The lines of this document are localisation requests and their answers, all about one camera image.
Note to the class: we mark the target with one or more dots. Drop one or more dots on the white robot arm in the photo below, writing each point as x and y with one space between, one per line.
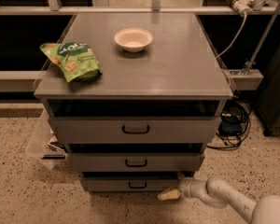
217 193

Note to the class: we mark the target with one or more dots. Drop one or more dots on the metal diagonal rod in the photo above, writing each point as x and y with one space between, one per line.
248 64

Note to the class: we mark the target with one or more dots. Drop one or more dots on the green snack bag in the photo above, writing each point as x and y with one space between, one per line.
77 61

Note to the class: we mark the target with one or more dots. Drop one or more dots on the white paper bowl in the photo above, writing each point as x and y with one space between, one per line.
133 39

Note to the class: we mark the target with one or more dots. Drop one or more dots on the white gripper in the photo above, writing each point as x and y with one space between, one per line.
186 187

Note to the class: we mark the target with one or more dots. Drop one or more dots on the grey top drawer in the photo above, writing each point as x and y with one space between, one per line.
133 130

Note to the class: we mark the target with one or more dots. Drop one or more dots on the grey drawer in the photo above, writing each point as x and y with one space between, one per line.
125 184
136 162
133 130

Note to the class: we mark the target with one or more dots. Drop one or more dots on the white power strip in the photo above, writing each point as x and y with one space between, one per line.
240 6

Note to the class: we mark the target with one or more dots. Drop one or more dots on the grey drawer cabinet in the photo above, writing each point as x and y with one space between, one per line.
176 76

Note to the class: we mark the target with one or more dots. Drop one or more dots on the dark cabinet at right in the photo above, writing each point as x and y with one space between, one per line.
267 104

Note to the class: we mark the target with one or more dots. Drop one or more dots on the grey bottom drawer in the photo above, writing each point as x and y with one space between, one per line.
125 184

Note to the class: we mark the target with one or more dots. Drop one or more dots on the grey middle drawer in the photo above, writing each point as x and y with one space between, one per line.
136 162

